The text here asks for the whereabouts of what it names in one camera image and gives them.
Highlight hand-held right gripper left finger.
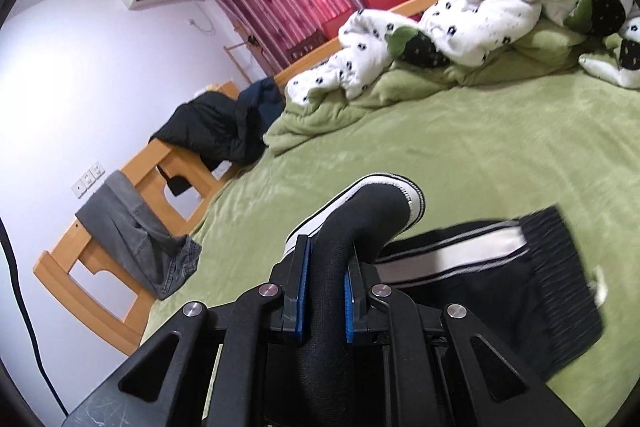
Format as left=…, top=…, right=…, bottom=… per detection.
left=62, top=234, right=313, bottom=427

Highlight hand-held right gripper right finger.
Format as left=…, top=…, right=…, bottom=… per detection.
left=344, top=259, right=586, bottom=427

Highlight black pants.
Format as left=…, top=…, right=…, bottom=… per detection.
left=265, top=174, right=608, bottom=427

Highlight grey jeans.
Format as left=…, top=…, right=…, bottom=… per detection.
left=75, top=171, right=202, bottom=300

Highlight black jacket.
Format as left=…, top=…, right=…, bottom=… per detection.
left=149, top=91, right=266, bottom=170

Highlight navy garment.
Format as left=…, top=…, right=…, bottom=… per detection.
left=235, top=77, right=287, bottom=165

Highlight green fleece bed sheet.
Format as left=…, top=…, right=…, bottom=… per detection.
left=140, top=72, right=640, bottom=427

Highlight wooden coat rack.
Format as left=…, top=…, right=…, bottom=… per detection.
left=223, top=24, right=266, bottom=85

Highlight dark wooden chair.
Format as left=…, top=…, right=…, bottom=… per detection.
left=287, top=29, right=326, bottom=62

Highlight white floral quilt green lining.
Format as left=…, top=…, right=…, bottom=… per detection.
left=262, top=0, right=640, bottom=158

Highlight wooden bed frame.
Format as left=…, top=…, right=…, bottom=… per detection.
left=32, top=0, right=451, bottom=355

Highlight black cable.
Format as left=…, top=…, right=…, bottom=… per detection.
left=0, top=216, right=70, bottom=415

